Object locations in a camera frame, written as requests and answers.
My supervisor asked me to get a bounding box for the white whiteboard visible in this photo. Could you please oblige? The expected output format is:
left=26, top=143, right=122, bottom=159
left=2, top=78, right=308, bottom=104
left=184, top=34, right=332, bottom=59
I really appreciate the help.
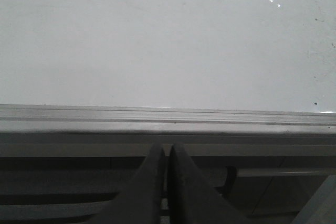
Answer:
left=1, top=0, right=335, bottom=113

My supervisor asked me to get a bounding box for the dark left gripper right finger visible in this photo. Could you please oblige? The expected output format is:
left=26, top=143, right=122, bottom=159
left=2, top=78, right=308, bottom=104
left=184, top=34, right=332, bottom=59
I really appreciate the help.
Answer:
left=167, top=143, right=252, bottom=223

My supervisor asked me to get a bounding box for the grey whiteboard marker tray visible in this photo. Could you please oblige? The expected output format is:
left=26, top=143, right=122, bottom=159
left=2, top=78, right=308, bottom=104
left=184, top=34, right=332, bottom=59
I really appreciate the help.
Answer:
left=1, top=104, right=335, bottom=135

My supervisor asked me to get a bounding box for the white stand crossbar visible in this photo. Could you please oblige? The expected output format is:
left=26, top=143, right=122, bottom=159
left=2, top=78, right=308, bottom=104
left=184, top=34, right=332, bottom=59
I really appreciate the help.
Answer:
left=237, top=168, right=335, bottom=177

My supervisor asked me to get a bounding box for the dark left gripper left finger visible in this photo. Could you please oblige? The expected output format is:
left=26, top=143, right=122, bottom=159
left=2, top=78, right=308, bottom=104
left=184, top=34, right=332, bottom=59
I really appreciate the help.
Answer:
left=103, top=144, right=165, bottom=223

